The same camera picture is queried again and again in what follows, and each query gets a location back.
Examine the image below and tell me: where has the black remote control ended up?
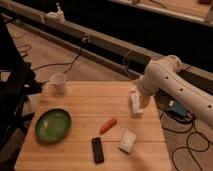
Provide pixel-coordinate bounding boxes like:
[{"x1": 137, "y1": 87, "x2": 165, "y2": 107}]
[{"x1": 92, "y1": 137, "x2": 104, "y2": 164}]

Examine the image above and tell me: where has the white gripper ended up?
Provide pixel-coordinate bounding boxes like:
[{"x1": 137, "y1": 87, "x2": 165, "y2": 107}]
[{"x1": 130, "y1": 88, "x2": 150, "y2": 118}]

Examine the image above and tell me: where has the black cable by rail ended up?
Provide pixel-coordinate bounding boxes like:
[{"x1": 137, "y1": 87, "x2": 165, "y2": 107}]
[{"x1": 32, "y1": 36, "x2": 90, "y2": 76}]

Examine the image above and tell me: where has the orange carrot toy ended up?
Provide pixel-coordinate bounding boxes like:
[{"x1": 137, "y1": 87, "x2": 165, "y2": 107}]
[{"x1": 99, "y1": 118, "x2": 117, "y2": 134}]

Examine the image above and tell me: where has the blue power box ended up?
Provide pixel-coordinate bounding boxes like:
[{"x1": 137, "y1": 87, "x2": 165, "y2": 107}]
[{"x1": 169, "y1": 100, "x2": 188, "y2": 117}]

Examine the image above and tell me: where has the white object on rail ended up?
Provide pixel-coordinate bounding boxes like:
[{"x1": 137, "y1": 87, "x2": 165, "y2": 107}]
[{"x1": 45, "y1": 3, "x2": 65, "y2": 22}]

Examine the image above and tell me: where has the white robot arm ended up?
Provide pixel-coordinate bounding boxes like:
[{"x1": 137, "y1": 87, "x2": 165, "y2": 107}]
[{"x1": 136, "y1": 55, "x2": 213, "y2": 129}]

